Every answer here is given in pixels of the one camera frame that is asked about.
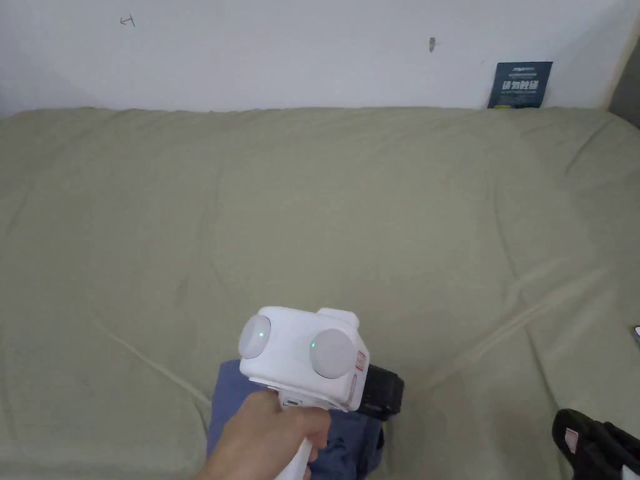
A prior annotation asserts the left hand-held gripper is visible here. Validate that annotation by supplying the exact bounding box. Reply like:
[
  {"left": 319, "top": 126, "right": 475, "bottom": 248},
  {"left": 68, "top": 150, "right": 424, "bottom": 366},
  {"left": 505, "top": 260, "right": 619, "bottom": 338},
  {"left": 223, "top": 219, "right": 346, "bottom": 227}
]
[{"left": 237, "top": 306, "right": 406, "bottom": 480}]

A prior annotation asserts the dark blue printed card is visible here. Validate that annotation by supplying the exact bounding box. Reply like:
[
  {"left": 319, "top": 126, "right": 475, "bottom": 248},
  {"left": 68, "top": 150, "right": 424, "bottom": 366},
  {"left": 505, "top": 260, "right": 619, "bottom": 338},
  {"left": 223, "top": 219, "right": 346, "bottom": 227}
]
[{"left": 487, "top": 61, "right": 554, "bottom": 110}]

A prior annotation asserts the bed with pale green sheet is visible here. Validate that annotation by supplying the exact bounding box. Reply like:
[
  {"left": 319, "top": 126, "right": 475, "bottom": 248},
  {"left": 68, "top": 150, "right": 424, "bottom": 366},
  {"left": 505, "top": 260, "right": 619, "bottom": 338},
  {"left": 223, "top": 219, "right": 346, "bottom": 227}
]
[{"left": 0, "top": 104, "right": 640, "bottom": 480}]

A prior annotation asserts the person's left hand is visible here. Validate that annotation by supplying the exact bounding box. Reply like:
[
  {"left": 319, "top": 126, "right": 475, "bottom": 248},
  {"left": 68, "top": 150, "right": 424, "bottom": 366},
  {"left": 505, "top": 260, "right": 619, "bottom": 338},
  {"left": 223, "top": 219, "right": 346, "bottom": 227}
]
[{"left": 198, "top": 390, "right": 333, "bottom": 480}]

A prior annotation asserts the dark blue garment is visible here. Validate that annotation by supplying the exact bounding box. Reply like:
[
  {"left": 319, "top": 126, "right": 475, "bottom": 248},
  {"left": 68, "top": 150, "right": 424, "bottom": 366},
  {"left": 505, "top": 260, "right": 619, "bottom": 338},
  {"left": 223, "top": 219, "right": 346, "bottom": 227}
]
[{"left": 206, "top": 358, "right": 386, "bottom": 480}]

